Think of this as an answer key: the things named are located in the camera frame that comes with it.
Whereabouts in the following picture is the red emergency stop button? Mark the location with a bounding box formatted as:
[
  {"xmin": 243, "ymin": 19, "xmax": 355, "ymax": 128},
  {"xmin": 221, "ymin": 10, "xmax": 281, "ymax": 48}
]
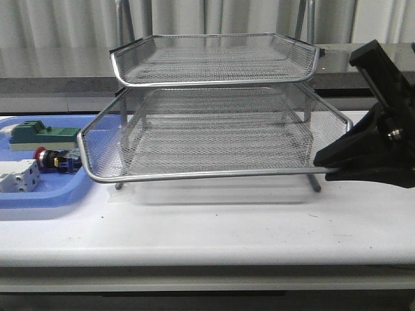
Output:
[{"xmin": 33, "ymin": 146, "xmax": 82, "ymax": 174}]

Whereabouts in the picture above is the white small part in tray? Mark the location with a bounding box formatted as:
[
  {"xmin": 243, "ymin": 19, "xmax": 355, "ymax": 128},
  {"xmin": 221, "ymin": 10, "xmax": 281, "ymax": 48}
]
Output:
[{"xmin": 1, "ymin": 124, "xmax": 17, "ymax": 137}]

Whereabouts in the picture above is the green and cream terminal block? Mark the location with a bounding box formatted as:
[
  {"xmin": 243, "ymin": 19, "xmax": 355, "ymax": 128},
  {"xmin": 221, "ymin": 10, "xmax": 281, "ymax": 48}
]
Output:
[{"xmin": 9, "ymin": 120, "xmax": 80, "ymax": 151}]

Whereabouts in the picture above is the grey stone counter ledge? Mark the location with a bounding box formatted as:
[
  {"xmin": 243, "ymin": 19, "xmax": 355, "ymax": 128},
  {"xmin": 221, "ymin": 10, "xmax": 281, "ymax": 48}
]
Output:
[{"xmin": 1, "ymin": 43, "xmax": 368, "ymax": 94}]

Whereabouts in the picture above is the silver wire rack frame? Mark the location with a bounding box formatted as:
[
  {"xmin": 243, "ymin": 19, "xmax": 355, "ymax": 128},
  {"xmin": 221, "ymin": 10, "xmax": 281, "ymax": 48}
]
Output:
[{"xmin": 115, "ymin": 1, "xmax": 322, "ymax": 192}]

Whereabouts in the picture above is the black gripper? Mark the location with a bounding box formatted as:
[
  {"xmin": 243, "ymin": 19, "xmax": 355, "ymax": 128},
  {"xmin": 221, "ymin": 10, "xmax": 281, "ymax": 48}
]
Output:
[{"xmin": 314, "ymin": 40, "xmax": 414, "ymax": 189}]

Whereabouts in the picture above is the blue plastic tray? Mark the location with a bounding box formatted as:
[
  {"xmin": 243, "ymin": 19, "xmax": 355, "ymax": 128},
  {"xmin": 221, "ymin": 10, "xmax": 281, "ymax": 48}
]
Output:
[{"xmin": 1, "ymin": 115, "xmax": 93, "ymax": 209}]

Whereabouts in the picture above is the silver mesh tray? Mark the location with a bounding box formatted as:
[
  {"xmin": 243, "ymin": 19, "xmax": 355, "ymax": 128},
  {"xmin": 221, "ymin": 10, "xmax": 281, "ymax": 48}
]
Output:
[
  {"xmin": 110, "ymin": 33, "xmax": 320, "ymax": 87},
  {"xmin": 77, "ymin": 83, "xmax": 353, "ymax": 183}
]

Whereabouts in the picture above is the white circuit breaker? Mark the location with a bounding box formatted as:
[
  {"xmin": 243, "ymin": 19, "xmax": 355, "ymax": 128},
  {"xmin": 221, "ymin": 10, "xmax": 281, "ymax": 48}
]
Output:
[{"xmin": 1, "ymin": 159, "xmax": 41, "ymax": 193}]

